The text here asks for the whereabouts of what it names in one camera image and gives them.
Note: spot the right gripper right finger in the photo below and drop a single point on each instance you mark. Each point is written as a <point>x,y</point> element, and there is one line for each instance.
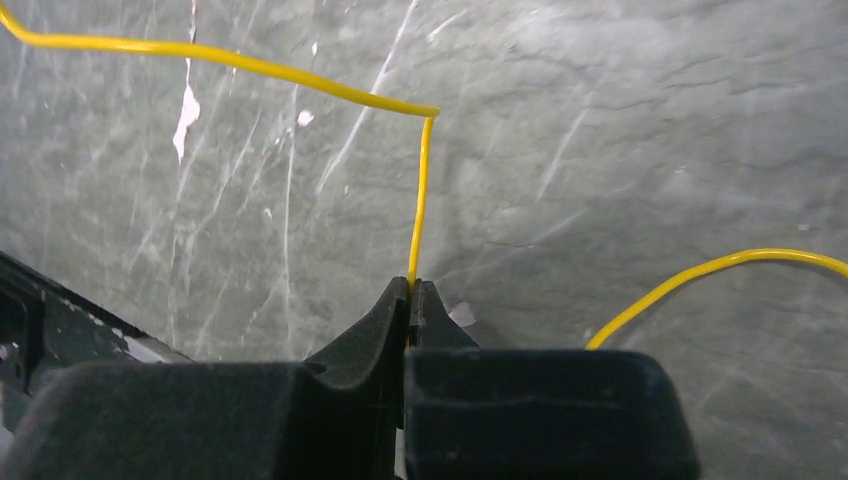
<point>477,413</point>

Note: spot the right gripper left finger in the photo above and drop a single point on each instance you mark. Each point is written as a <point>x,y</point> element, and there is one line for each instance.
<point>333,415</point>

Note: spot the black base frame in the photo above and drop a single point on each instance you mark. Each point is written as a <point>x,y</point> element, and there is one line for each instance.
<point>46,327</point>

